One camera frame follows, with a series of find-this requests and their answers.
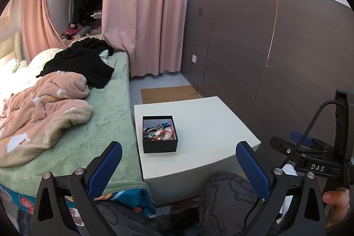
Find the peach fleece blanket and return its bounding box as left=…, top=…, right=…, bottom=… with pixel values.
left=0, top=71, right=94, bottom=168

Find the white quilt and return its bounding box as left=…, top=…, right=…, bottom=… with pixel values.
left=0, top=48, right=65, bottom=95

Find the black garment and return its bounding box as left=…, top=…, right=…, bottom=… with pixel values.
left=36, top=38, right=115, bottom=89

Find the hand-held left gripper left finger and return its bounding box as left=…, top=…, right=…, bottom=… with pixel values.
left=30, top=140, right=123, bottom=236

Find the beige headboard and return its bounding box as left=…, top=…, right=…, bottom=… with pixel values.
left=0, top=31, right=23, bottom=68

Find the heap of mixed jewelry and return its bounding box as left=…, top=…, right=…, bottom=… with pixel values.
left=143, top=120, right=176, bottom=141

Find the pile of soft toys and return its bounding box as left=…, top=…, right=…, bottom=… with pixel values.
left=61, top=23, right=103, bottom=41

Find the narrow pink curtain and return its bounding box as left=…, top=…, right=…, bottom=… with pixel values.
left=21, top=0, right=70, bottom=63

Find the black jewelry box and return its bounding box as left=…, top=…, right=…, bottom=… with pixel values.
left=142, top=115, right=179, bottom=154

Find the pale white cloth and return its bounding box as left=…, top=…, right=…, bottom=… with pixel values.
left=98, top=50, right=111, bottom=65

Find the white side table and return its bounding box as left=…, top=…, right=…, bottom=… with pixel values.
left=133, top=96, right=262, bottom=208

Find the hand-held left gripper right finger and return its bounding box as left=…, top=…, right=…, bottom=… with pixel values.
left=235, top=140, right=328, bottom=236

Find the wide pink curtain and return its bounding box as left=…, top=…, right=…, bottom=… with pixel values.
left=102, top=0, right=192, bottom=78

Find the brown cardboard sheet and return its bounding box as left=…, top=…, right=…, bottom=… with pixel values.
left=140, top=85, right=202, bottom=105
left=169, top=195, right=200, bottom=212

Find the black fluffy cloth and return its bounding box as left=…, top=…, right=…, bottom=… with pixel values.
left=154, top=211, right=203, bottom=236

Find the black cable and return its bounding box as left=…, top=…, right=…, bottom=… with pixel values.
left=245, top=100, right=346, bottom=225

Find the cartoon printed bed sheet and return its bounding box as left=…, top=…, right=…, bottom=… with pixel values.
left=0, top=182, right=156, bottom=228

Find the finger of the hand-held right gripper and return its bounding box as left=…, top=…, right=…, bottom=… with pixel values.
left=269, top=131, right=336, bottom=161

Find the person's right hand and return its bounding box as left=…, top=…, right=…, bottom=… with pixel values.
left=322, top=188, right=352, bottom=230

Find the bed with green cover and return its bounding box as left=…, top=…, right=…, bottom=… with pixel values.
left=0, top=31, right=156, bottom=236

